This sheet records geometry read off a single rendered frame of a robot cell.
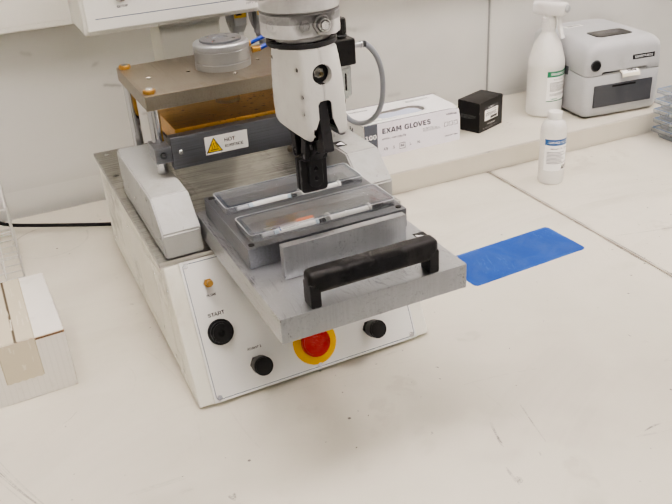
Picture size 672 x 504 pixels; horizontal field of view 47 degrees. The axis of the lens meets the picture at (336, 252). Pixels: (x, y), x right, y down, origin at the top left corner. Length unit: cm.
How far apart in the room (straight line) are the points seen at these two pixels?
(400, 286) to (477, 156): 85
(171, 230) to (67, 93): 70
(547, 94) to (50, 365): 122
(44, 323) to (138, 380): 15
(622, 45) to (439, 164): 51
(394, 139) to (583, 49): 47
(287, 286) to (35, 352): 40
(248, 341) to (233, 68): 38
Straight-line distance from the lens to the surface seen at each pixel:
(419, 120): 165
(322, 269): 78
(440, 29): 190
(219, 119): 108
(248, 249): 86
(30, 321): 113
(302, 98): 82
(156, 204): 101
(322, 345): 105
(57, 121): 166
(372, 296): 81
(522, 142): 171
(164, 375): 111
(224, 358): 103
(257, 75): 108
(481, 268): 130
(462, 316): 117
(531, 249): 136
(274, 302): 81
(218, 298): 102
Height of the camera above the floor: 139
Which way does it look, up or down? 28 degrees down
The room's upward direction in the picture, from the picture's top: 4 degrees counter-clockwise
